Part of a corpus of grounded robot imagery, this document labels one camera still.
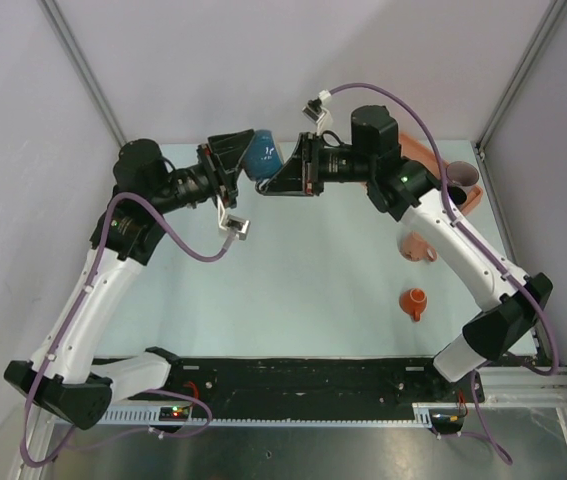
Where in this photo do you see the white cable duct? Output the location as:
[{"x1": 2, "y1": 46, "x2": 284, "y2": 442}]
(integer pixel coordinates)
[{"x1": 99, "y1": 402, "x2": 432, "y2": 428}]

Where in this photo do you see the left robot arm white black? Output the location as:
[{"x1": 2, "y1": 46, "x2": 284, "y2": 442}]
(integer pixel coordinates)
[{"x1": 4, "y1": 129, "x2": 255, "y2": 430}]

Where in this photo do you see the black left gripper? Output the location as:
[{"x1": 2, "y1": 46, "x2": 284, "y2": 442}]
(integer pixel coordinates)
[{"x1": 151, "y1": 131, "x2": 257, "y2": 215}]

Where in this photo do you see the aluminium frame rail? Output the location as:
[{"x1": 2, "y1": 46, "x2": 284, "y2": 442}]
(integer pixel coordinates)
[{"x1": 37, "y1": 0, "x2": 127, "y2": 147}]

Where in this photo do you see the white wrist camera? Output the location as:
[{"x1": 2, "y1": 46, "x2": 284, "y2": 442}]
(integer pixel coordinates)
[
  {"x1": 302, "y1": 90, "x2": 333, "y2": 135},
  {"x1": 216, "y1": 196, "x2": 251, "y2": 241}
]

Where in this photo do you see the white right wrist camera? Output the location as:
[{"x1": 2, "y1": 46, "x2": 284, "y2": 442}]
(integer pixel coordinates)
[{"x1": 302, "y1": 90, "x2": 333, "y2": 135}]

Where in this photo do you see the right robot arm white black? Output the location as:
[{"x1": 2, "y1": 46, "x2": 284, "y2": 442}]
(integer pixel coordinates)
[{"x1": 252, "y1": 105, "x2": 553, "y2": 401}]

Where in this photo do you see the dark blue mug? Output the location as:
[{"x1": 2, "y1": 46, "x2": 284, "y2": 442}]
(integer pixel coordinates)
[{"x1": 242, "y1": 130, "x2": 283, "y2": 182}]

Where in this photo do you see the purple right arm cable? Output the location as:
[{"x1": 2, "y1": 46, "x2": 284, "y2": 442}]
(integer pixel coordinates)
[{"x1": 327, "y1": 82, "x2": 562, "y2": 466}]

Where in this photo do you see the pink mug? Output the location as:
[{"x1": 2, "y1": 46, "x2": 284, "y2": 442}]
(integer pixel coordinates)
[{"x1": 400, "y1": 232, "x2": 438, "y2": 262}]

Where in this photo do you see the purple mug black handle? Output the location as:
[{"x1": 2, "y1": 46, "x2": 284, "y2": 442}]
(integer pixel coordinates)
[{"x1": 446, "y1": 161, "x2": 480, "y2": 192}]

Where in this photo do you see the orange mug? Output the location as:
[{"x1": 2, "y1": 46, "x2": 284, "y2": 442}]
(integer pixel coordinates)
[{"x1": 399, "y1": 288, "x2": 428, "y2": 322}]

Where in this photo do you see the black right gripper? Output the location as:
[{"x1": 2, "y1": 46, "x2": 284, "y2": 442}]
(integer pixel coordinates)
[{"x1": 261, "y1": 133, "x2": 373, "y2": 199}]

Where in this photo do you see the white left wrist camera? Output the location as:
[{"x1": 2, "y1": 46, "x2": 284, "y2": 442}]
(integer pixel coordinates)
[{"x1": 216, "y1": 196, "x2": 251, "y2": 241}]

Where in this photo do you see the salmon plastic tray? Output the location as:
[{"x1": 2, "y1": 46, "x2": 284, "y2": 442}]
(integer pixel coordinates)
[{"x1": 362, "y1": 128, "x2": 484, "y2": 217}]

